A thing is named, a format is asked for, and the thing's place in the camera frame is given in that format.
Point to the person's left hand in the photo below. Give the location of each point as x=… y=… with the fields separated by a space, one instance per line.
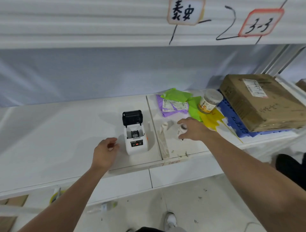
x=103 y=153

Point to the person's right hand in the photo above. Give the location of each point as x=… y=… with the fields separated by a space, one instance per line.
x=194 y=130

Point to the person's left thumb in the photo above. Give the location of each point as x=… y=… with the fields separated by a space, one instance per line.
x=114 y=147

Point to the person's right thumb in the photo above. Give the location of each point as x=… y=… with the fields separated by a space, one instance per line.
x=183 y=122

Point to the white label roll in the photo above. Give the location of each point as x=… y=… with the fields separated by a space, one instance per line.
x=181 y=131

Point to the person's left forearm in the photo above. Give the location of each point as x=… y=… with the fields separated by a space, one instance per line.
x=63 y=203

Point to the person's right forearm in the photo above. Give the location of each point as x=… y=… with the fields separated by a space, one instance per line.
x=258 y=184

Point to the green mailer bag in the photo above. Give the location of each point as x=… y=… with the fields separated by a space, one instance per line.
x=178 y=95
x=194 y=108

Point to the white paper roll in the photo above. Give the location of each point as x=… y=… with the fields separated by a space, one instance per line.
x=165 y=126

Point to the purple mailer bag white label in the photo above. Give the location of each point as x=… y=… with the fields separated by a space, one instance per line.
x=171 y=106

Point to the white label printer black lid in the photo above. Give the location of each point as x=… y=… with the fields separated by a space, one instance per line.
x=134 y=133

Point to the yellow mailer bag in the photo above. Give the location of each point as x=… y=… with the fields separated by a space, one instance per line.
x=210 y=118

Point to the clear jar white lid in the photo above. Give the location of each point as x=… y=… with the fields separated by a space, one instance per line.
x=210 y=101

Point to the blue plastic pallet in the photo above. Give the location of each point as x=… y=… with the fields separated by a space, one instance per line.
x=233 y=120

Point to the clear plastic bottle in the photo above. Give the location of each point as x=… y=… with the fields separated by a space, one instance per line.
x=102 y=207

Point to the brown cardboard box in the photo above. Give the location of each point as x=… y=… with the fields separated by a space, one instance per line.
x=260 y=102

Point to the person's white shoe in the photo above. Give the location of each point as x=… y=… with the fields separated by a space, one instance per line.
x=171 y=221

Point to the orange bordered paper sign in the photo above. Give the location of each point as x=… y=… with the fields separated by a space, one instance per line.
x=186 y=12

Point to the black bag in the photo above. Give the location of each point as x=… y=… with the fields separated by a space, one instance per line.
x=290 y=169

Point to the red bordered paper sign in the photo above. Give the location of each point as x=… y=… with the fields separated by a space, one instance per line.
x=260 y=23

